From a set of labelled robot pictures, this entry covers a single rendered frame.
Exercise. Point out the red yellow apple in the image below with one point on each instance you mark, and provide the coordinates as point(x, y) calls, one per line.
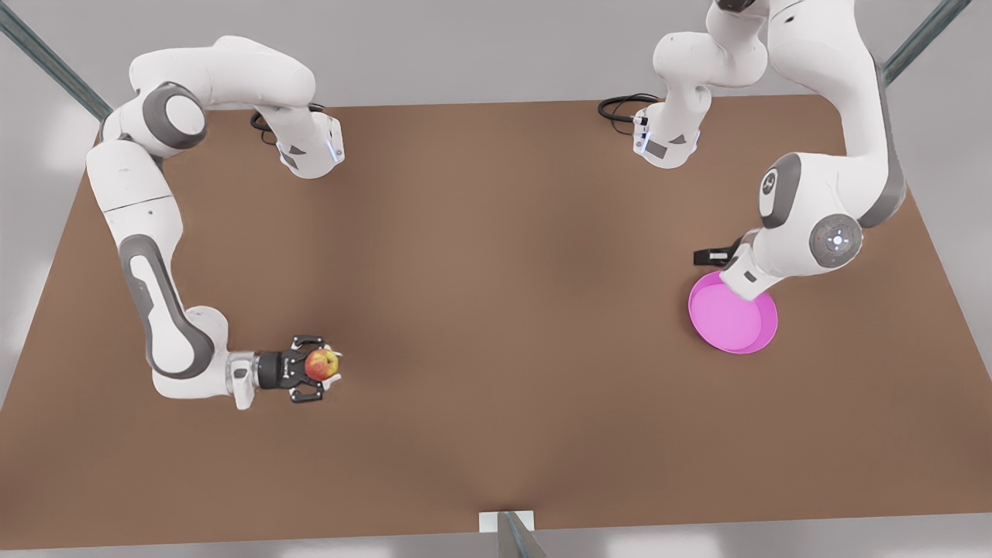
point(322, 364)

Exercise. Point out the silver frame post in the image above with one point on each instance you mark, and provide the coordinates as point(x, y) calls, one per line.
point(926, 39)
point(54, 62)
point(518, 539)

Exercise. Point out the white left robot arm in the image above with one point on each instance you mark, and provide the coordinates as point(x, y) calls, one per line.
point(829, 116)

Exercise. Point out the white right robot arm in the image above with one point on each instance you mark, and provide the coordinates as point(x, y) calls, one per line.
point(143, 225)

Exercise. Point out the pink round plate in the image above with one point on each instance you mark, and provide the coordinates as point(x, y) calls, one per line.
point(728, 319)

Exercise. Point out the white frame post foot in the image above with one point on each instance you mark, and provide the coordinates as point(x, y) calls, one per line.
point(487, 521)

